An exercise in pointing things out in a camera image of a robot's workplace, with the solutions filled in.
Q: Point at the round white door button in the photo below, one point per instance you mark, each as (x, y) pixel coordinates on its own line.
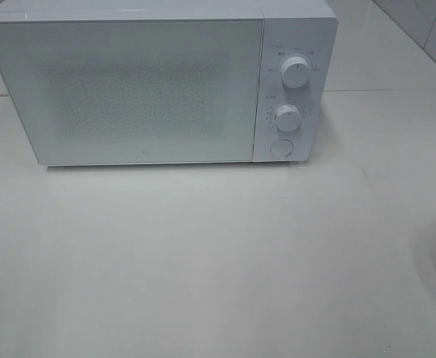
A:
(281, 148)

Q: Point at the white microwave door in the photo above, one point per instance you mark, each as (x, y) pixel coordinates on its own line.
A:
(96, 93)

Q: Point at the lower white timer knob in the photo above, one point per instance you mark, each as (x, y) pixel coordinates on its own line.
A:
(287, 118)

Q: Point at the upper white power knob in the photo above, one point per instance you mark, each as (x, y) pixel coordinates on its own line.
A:
(295, 71)

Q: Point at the white microwave oven body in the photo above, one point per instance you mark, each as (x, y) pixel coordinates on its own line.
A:
(289, 27)

